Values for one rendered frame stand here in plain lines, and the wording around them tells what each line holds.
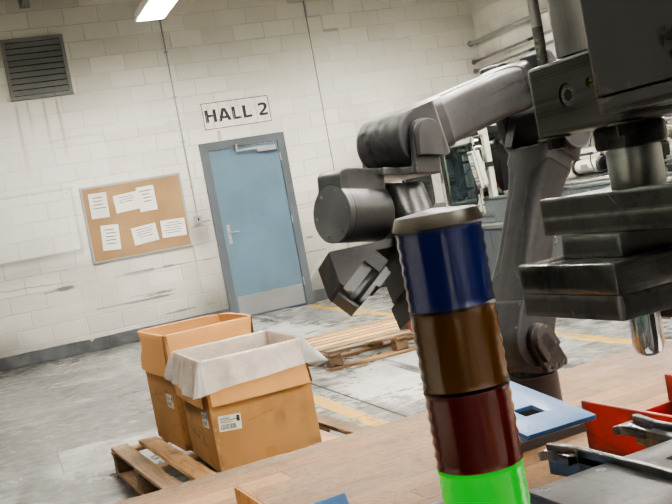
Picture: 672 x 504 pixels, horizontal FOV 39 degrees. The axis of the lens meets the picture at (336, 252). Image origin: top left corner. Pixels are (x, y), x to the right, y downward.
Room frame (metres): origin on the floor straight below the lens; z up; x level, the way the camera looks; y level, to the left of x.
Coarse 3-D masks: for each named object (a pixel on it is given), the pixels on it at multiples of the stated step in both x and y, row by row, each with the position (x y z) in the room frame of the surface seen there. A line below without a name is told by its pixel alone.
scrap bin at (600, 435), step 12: (588, 408) 0.96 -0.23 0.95; (600, 408) 0.94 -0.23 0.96; (612, 408) 0.92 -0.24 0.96; (624, 408) 0.91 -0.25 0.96; (648, 408) 1.00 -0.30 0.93; (660, 408) 1.00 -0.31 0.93; (600, 420) 0.94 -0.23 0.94; (612, 420) 0.92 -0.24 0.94; (624, 420) 0.91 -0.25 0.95; (660, 420) 0.86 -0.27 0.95; (588, 432) 0.96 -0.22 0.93; (600, 432) 0.94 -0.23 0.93; (612, 432) 0.93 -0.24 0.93; (588, 444) 0.96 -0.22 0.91; (600, 444) 0.95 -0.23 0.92; (612, 444) 0.93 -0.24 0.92; (624, 444) 0.91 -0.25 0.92; (636, 444) 0.90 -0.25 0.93
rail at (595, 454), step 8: (576, 448) 0.71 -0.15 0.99; (584, 448) 0.70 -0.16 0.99; (584, 456) 0.70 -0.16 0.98; (592, 456) 0.69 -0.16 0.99; (600, 456) 0.68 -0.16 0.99; (608, 456) 0.68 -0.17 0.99; (616, 456) 0.67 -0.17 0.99; (584, 464) 0.70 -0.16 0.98; (616, 464) 0.67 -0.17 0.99; (624, 464) 0.66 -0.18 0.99; (632, 464) 0.65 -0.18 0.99; (640, 464) 0.65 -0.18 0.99; (648, 464) 0.64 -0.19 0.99; (648, 472) 0.64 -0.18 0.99; (656, 472) 0.63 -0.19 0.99; (664, 472) 0.62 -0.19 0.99
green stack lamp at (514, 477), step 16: (448, 480) 0.39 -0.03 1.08; (464, 480) 0.39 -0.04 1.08; (480, 480) 0.39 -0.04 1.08; (496, 480) 0.39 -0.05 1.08; (512, 480) 0.39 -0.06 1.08; (448, 496) 0.40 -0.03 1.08; (464, 496) 0.39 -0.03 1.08; (480, 496) 0.39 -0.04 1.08; (496, 496) 0.39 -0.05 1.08; (512, 496) 0.39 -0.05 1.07; (528, 496) 0.40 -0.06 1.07
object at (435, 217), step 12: (408, 216) 0.40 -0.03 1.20; (420, 216) 0.39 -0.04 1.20; (432, 216) 0.39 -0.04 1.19; (444, 216) 0.39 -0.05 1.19; (456, 216) 0.39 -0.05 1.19; (468, 216) 0.39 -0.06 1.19; (480, 216) 0.40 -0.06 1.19; (396, 228) 0.40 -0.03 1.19; (408, 228) 0.39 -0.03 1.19; (420, 228) 0.39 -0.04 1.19; (432, 228) 0.39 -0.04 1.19
